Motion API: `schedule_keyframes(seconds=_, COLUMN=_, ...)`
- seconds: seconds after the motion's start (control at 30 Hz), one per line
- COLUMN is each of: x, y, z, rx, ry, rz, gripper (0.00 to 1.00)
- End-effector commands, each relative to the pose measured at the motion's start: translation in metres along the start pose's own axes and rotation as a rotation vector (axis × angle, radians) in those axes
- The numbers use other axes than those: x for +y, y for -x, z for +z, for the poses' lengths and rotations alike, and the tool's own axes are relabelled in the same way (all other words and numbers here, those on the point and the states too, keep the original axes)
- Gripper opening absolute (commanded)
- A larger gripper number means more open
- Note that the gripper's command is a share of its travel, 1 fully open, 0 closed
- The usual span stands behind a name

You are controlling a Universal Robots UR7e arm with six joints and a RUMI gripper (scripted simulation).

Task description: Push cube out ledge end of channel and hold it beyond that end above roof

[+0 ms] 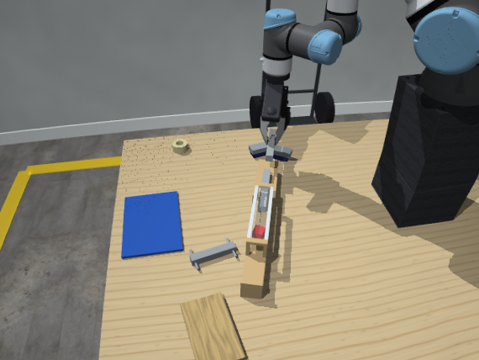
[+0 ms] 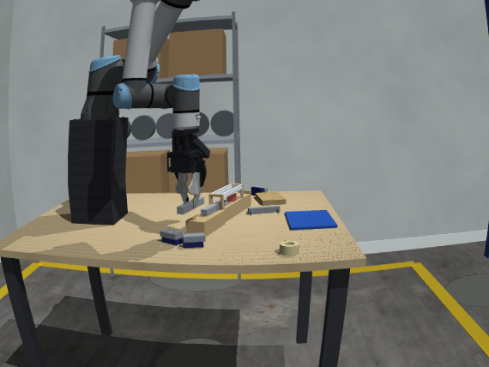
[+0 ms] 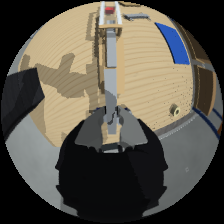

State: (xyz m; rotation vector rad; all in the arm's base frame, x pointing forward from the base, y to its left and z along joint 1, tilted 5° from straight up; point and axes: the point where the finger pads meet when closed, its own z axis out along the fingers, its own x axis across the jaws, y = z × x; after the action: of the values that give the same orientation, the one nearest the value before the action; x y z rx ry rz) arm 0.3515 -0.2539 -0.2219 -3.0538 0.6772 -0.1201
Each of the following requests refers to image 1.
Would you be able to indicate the beige roll of tape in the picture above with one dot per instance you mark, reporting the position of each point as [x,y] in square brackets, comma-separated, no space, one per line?
[179,149]

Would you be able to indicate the light brown wooden board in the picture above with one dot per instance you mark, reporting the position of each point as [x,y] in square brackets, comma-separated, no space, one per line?
[211,330]

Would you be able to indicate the grey bar with cross pins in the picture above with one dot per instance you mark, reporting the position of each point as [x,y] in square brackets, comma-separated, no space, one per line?
[212,253]

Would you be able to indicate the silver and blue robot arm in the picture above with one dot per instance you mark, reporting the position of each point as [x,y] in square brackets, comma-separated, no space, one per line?
[446,41]

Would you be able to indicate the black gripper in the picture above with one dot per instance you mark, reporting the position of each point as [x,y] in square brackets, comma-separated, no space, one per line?
[285,113]

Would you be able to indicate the grey square stick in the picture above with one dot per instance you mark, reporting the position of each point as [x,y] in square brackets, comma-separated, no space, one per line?
[270,145]
[266,175]

